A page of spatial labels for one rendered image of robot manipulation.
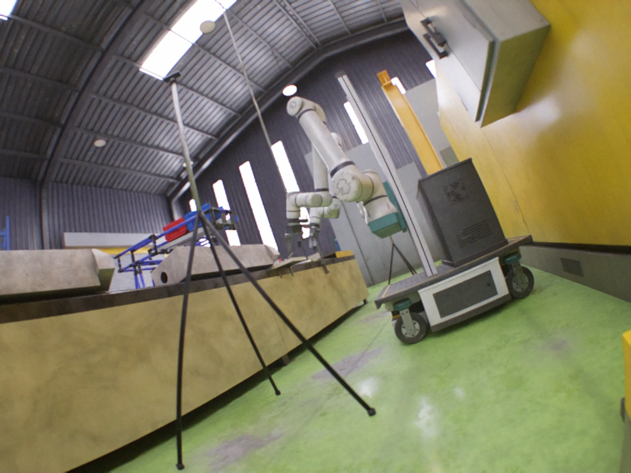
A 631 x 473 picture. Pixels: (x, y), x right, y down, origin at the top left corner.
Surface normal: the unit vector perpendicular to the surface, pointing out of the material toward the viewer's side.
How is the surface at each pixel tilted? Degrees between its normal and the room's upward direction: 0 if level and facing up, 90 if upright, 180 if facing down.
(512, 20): 90
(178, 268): 90
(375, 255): 90
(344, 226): 90
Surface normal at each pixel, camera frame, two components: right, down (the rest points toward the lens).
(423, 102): -0.41, 0.00
